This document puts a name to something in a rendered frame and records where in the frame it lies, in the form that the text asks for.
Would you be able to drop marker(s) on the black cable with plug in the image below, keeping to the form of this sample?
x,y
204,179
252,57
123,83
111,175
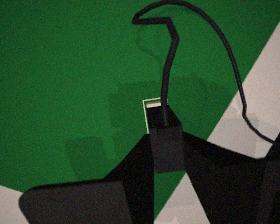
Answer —
x,y
166,130

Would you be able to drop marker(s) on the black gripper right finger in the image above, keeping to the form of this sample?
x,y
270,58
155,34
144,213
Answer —
x,y
233,188

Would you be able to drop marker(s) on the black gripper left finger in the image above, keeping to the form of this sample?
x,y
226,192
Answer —
x,y
124,196

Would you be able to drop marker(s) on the green circuit board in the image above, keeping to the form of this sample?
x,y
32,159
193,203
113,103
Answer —
x,y
76,77

